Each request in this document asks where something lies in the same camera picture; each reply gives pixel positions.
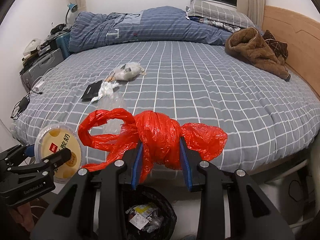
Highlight white charger with cable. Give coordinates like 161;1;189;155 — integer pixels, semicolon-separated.
34;79;46;92

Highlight wooden headboard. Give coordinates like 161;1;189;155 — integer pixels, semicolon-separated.
260;5;320;110

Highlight teal suitcase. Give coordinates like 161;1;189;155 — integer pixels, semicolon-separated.
55;34;72;58

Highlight bed with grey checked sheet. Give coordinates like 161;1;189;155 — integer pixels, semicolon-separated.
10;40;320;180

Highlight white plastic object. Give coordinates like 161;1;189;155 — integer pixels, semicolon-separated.
24;38;42;55

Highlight grey checked pillow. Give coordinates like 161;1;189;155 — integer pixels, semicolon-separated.
186;0;255;29

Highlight blue striped duvet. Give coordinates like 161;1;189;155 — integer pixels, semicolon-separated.
69;7;240;54

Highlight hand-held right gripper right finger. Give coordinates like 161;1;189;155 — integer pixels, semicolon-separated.
178;137;297;240

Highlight white tissue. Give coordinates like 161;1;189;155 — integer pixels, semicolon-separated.
90;81;119;103

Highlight grey suitcase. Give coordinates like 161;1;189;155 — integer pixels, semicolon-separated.
20;47;65;93

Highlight yellow yogurt tub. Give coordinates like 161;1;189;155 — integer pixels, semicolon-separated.
34;123;82;183

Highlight stack of dark boxes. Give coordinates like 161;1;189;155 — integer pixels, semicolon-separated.
21;40;59;68

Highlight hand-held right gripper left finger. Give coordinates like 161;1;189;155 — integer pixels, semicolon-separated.
30;142;145;240

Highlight white earphone box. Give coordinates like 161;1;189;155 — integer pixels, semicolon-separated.
129;214;151;230

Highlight blue desk lamp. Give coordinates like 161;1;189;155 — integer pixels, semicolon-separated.
65;3;78;25

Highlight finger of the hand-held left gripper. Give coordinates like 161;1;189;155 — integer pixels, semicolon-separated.
0;143;36;168
7;147;73;175

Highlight yellow snack wrapper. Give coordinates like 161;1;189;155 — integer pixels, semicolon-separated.
132;204;157;216

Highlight black waste bin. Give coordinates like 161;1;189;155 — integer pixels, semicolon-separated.
120;185;178;240

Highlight black power adapter with cable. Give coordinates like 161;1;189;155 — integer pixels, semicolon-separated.
11;90;32;119

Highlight black headset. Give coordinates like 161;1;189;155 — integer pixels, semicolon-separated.
50;24;73;36

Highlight person's left hand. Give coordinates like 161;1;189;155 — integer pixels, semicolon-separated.
8;202;35;233

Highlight dark patterned cloth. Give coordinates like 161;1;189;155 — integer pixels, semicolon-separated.
186;15;240;33

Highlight brown fleece garment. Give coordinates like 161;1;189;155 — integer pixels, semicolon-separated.
224;27;291;82

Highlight clear plastic pouch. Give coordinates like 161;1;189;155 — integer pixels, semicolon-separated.
114;62;143;82

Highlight black box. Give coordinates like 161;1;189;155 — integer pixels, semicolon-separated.
81;79;104;102

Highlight clear bubble wrap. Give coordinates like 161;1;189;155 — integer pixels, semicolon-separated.
96;94;126;133

